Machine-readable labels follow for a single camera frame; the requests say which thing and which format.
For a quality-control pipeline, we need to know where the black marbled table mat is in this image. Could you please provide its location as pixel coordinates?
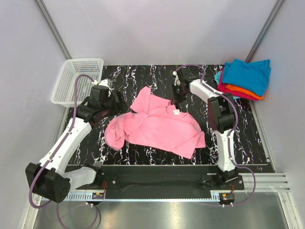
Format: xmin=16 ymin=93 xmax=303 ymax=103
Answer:
xmin=46 ymin=64 xmax=276 ymax=174

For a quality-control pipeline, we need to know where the magenta folded t shirt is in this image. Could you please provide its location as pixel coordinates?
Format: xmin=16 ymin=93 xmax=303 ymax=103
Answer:
xmin=214 ymin=69 xmax=263 ymax=101

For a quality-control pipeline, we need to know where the orange folded t shirt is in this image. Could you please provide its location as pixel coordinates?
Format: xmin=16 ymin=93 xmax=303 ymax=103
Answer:
xmin=225 ymin=84 xmax=264 ymax=101

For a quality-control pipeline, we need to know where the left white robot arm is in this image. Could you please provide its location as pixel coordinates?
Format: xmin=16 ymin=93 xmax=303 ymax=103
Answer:
xmin=25 ymin=85 xmax=127 ymax=203

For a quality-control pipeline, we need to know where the cyan folded t shirt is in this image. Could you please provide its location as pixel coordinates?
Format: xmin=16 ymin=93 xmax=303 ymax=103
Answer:
xmin=214 ymin=70 xmax=231 ymax=93

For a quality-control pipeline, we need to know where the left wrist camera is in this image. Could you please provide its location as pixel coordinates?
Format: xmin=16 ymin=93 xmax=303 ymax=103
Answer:
xmin=92 ymin=79 xmax=112 ymax=97

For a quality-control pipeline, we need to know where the white plastic basket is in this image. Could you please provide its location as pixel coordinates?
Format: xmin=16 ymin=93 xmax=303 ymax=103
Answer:
xmin=51 ymin=58 xmax=104 ymax=107

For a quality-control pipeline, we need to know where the blue folded t shirt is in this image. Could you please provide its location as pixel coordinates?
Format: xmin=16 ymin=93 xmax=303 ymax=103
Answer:
xmin=222 ymin=59 xmax=271 ymax=96

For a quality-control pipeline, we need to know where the pink t shirt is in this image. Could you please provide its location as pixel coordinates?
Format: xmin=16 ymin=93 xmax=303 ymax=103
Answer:
xmin=104 ymin=86 xmax=206 ymax=159

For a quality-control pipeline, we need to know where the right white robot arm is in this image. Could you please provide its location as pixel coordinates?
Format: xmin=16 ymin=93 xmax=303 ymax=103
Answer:
xmin=171 ymin=76 xmax=238 ymax=189

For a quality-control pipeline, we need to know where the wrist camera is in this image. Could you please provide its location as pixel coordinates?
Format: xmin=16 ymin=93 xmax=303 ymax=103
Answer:
xmin=92 ymin=79 xmax=112 ymax=97
xmin=172 ymin=68 xmax=197 ymax=85

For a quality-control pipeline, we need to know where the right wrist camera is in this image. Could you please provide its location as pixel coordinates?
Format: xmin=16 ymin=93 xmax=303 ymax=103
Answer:
xmin=172 ymin=68 xmax=197 ymax=85

